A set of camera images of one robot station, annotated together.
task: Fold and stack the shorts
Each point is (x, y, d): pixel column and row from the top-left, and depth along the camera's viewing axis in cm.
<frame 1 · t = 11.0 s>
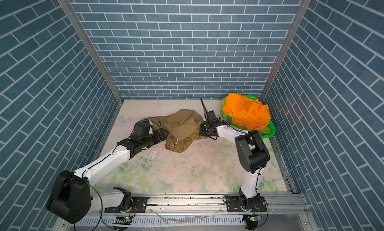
left hand: (164, 135, 86), fingers open
right hand: (200, 130, 97), fingers closed
tan drawstring shorts: (183, 127, 97), point 8 cm above the table
green perforated plastic basket: (269, 129, 98), point 8 cm above the table
orange shorts: (245, 112, 104), point 10 cm above the table
light green garment: (225, 114, 104), point 8 cm above the table

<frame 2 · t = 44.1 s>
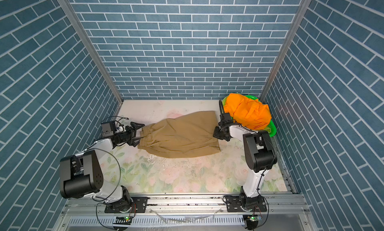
left hand: (142, 129, 89), fingers open
right hand: (214, 133, 99), fingers closed
tan drawstring shorts: (187, 134, 96), point 6 cm above the table
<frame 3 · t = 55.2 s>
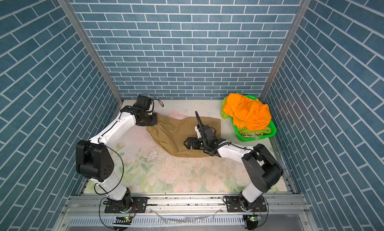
left hand: (155, 120, 90), fingers closed
right hand: (188, 141, 88), fingers open
tan drawstring shorts: (172, 133, 98), point 5 cm above the table
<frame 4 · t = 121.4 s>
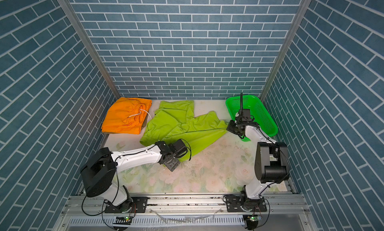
left hand: (170, 161, 86), fingers open
right hand: (228, 125, 95), fingers closed
orange shorts: (126, 115, 105), point 7 cm above the table
light green garment: (175, 120, 106), point 4 cm above the table
